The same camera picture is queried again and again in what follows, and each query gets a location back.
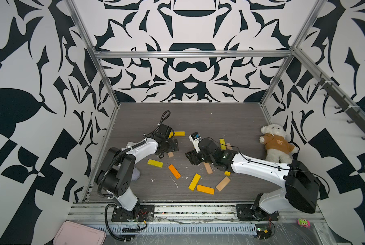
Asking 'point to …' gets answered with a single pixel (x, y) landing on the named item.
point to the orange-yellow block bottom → (205, 189)
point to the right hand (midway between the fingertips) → (188, 150)
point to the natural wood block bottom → (223, 184)
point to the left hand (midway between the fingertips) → (169, 145)
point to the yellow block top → (177, 133)
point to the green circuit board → (263, 230)
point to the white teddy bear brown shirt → (278, 149)
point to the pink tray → (71, 233)
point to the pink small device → (304, 222)
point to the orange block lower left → (172, 168)
